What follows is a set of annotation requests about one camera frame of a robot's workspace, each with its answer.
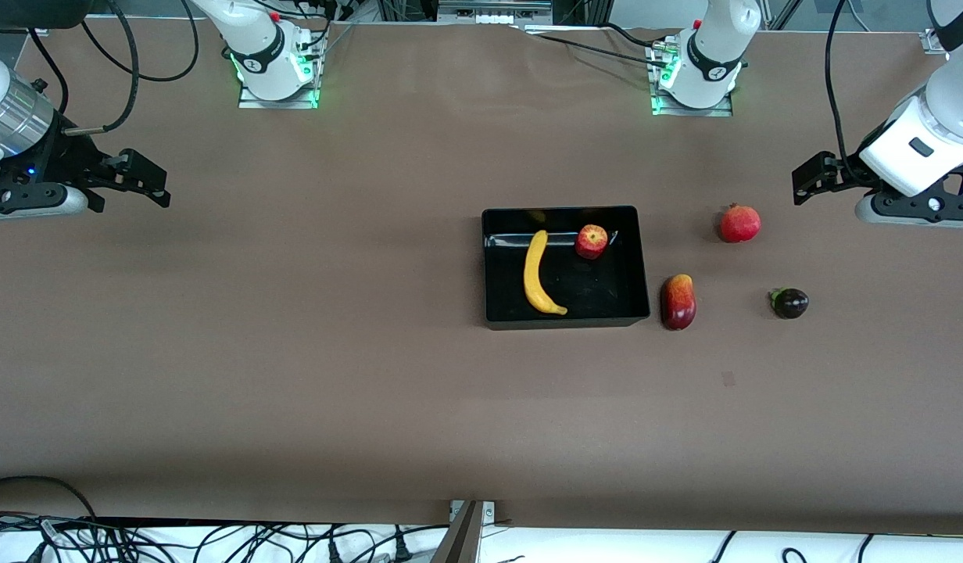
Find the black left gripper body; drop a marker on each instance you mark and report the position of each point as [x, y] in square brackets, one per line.
[843, 173]

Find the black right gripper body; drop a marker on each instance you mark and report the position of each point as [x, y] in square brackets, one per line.
[65, 157]

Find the red yellow apple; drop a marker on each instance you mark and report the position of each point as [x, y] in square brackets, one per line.
[592, 242]

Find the black rectangular plastic box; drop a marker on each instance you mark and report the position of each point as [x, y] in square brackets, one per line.
[599, 297]

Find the yellow banana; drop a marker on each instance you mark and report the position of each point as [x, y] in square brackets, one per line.
[532, 281]

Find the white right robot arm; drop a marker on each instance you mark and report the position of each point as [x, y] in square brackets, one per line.
[263, 62]

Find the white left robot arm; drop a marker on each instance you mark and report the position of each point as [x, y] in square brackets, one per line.
[919, 148]

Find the red pomegranate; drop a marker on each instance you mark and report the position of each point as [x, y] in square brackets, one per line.
[740, 224]

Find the dark purple eggplant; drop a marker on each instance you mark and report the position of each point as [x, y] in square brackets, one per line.
[791, 303]

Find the red yellow mango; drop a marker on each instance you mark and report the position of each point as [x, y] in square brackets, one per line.
[678, 303]

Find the brown table cover sheet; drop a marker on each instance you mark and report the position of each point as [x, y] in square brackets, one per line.
[372, 430]

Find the white power strip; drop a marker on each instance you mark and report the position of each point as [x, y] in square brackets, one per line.
[493, 16]

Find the white lower table surface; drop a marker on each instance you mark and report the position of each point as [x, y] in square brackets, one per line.
[606, 547]

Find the dark aluminium bar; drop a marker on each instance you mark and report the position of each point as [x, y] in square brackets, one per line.
[460, 539]

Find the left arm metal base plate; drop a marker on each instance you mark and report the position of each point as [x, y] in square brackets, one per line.
[724, 111]

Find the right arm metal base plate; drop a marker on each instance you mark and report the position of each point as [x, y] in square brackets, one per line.
[251, 102]

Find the silver metal bracket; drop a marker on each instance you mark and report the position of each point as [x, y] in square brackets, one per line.
[489, 512]

